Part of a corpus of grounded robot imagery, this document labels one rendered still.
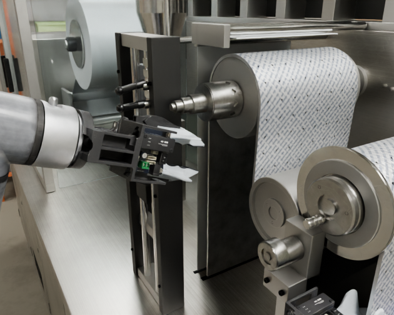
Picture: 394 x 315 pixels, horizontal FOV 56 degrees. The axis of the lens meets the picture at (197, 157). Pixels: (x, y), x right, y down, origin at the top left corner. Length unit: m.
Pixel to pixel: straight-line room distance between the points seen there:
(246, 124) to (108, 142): 0.26
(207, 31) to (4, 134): 0.37
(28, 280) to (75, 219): 1.36
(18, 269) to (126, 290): 1.77
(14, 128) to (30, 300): 1.99
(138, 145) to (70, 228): 0.71
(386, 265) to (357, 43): 0.50
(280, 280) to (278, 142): 0.23
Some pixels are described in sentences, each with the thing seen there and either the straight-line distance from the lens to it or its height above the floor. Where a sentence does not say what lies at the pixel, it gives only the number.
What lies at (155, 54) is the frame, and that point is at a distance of 0.59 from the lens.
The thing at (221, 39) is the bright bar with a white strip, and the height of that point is 1.44.
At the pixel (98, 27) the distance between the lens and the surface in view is 1.30.
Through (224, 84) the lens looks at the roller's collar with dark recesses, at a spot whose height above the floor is 1.36.
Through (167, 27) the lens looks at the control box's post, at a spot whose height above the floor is 1.44.
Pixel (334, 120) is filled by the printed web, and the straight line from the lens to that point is 0.74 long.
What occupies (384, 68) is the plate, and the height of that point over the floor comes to 1.37.
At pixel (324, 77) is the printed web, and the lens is 0.70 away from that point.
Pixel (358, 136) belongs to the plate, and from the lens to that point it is 0.89.
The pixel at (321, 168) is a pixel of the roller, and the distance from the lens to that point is 0.51.
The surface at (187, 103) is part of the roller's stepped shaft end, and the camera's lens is 0.60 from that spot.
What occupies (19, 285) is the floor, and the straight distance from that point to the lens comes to 2.49.
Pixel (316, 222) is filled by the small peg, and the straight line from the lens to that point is 0.49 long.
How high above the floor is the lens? 1.48
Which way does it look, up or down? 22 degrees down
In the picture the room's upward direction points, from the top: straight up
